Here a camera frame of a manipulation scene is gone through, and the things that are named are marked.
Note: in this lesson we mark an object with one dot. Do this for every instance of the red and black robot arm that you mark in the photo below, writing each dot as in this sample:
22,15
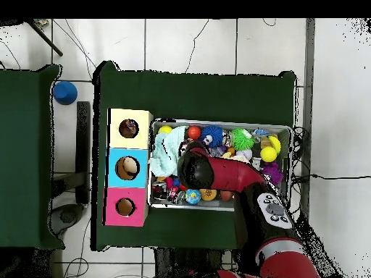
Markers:
232,176

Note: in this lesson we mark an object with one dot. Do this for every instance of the shallow clear mesh bin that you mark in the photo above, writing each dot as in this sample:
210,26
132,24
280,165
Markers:
156,200

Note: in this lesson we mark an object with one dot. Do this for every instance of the wooden box with three holes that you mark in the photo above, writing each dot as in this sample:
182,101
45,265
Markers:
127,168

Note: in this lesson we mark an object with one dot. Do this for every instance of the mint green cloth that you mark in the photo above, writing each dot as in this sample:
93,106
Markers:
165,150

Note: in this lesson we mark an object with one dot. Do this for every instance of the orange ball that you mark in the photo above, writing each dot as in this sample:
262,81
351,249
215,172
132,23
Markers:
194,132

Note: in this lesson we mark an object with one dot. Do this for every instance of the yellow ball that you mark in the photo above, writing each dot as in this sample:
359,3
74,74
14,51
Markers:
268,154
165,130

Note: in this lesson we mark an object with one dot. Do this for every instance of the globe print ball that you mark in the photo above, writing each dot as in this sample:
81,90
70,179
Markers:
193,196

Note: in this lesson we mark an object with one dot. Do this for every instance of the green fuzzy toy with eyes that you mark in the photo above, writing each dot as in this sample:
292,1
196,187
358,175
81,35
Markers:
242,139

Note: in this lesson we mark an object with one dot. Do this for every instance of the dark green table cloth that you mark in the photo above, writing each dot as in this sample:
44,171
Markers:
26,145
191,92

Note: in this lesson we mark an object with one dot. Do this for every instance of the purple spiky toy with eyes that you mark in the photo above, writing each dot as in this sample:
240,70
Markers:
273,172

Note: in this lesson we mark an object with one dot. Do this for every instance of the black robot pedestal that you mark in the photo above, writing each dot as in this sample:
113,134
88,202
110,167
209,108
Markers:
185,265

